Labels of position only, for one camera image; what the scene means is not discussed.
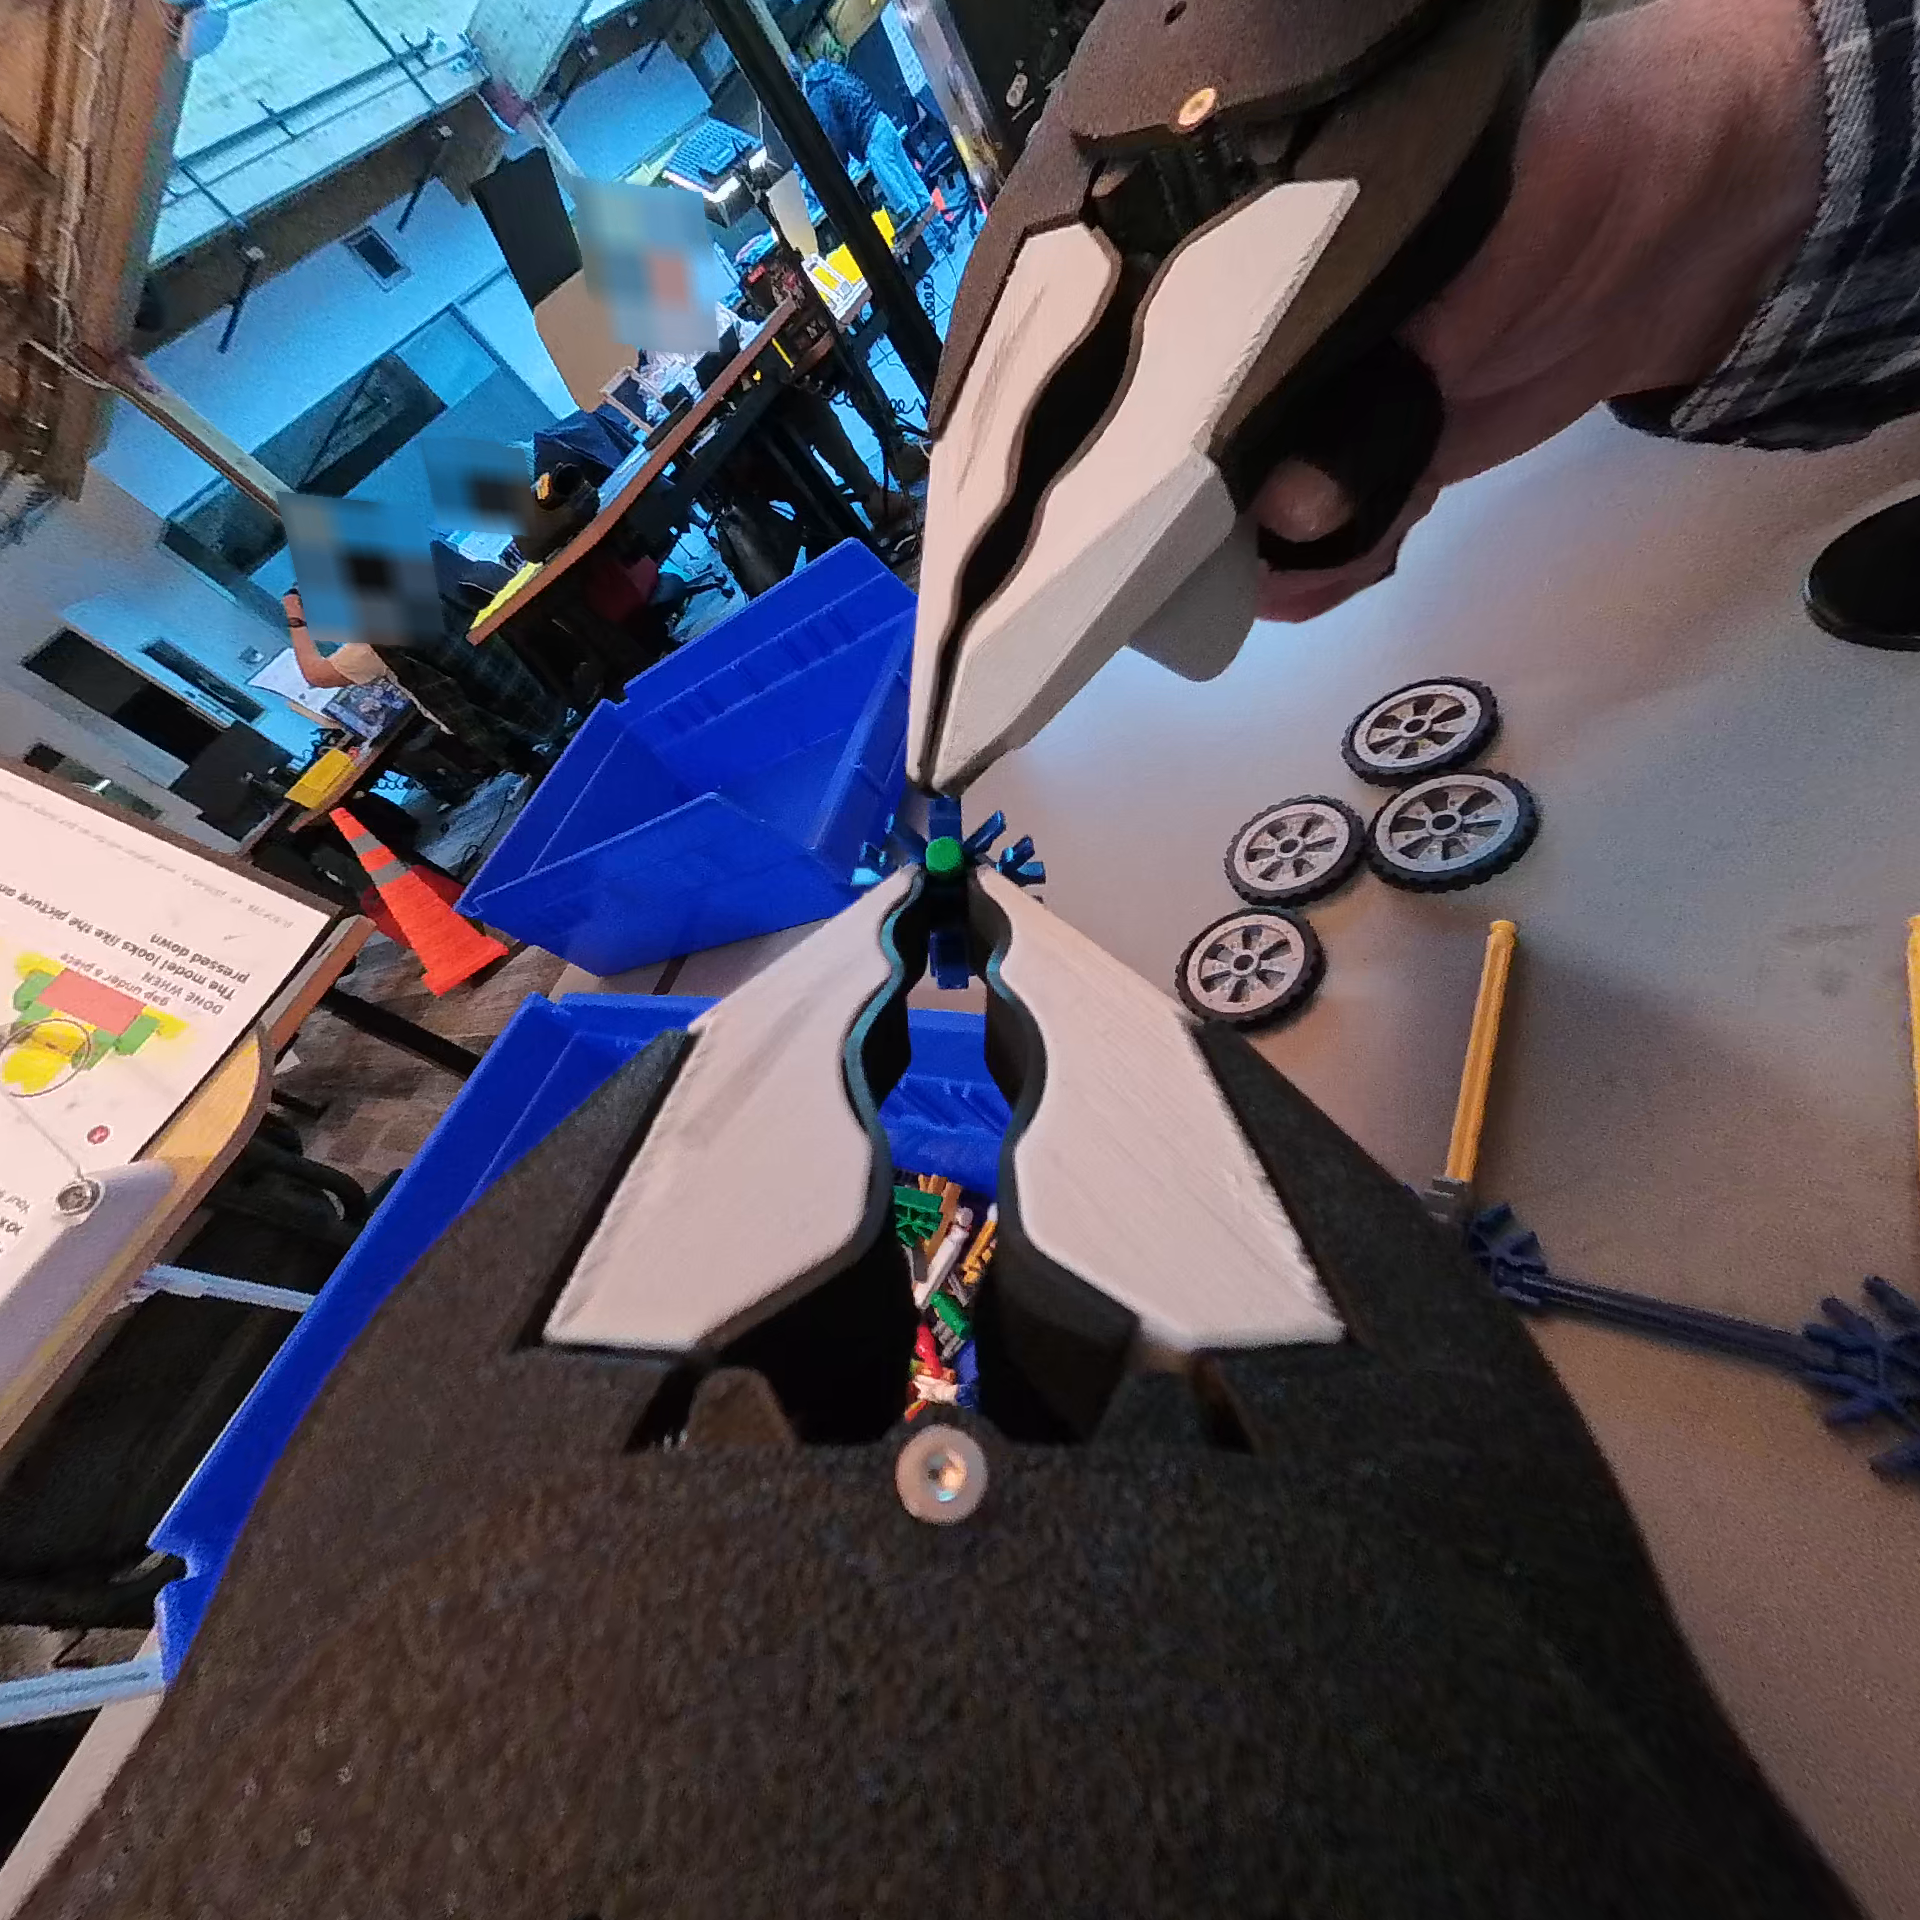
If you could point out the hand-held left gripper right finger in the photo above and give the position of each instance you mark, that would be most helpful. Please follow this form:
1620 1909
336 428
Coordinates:
1156 1186

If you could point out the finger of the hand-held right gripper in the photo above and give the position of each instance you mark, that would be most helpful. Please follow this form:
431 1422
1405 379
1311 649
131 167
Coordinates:
998 390
1186 375

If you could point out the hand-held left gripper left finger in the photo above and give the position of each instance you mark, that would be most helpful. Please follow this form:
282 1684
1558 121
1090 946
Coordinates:
735 1186

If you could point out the blue snowflake connector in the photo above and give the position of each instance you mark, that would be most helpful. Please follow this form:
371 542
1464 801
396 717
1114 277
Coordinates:
1508 1253
1862 1358
949 962

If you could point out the blue parts bin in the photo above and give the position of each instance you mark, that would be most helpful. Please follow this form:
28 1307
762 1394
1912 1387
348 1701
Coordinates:
412 1276

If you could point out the person's right forearm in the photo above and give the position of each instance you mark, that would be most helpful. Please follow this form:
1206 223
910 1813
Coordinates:
1862 225

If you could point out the person's right hand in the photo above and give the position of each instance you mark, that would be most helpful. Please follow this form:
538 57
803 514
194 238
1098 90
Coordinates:
1621 225

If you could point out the pile of colourful construction pieces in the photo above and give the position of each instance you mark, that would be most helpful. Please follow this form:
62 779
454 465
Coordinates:
939 1307

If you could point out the grey toy wheel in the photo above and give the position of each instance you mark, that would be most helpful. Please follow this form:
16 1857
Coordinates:
1451 831
1420 731
1252 969
1293 852

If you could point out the black pole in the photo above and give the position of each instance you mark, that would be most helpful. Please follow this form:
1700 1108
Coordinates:
811 166

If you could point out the grey connector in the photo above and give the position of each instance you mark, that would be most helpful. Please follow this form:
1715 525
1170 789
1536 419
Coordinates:
1448 1201

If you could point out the empty blue bin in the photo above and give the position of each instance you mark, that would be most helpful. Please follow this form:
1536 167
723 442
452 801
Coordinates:
704 841

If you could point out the long yellow rod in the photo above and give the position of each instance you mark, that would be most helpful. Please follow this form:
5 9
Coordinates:
1914 1037
1477 1051

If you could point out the wooden office desk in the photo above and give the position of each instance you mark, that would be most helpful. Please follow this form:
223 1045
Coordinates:
630 482

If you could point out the orange traffic cone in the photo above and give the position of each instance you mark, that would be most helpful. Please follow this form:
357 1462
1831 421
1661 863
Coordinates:
428 922

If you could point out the long blue rod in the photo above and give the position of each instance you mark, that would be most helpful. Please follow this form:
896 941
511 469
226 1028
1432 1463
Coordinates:
1680 1321

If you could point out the printed instruction sheet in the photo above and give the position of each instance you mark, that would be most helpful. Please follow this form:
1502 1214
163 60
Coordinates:
150 932

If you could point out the black oval object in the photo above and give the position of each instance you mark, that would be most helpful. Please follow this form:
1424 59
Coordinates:
1875 580

